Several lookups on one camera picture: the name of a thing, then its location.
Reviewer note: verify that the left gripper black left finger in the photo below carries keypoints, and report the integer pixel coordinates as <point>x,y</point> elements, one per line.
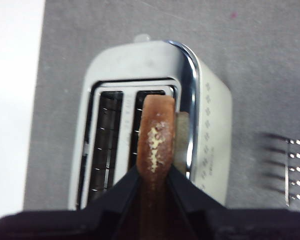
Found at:
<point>65,225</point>

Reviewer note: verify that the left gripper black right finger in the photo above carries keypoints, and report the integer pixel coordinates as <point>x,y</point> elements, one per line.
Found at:
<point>240,225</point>

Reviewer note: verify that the brown seeded bread slice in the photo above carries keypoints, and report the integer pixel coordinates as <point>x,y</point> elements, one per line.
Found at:
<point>156,125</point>

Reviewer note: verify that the steel toast rack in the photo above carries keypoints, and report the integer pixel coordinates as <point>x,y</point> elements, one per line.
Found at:
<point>295,155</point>

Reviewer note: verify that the cream and chrome toaster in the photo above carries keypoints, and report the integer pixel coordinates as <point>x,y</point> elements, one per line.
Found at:
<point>140,62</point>

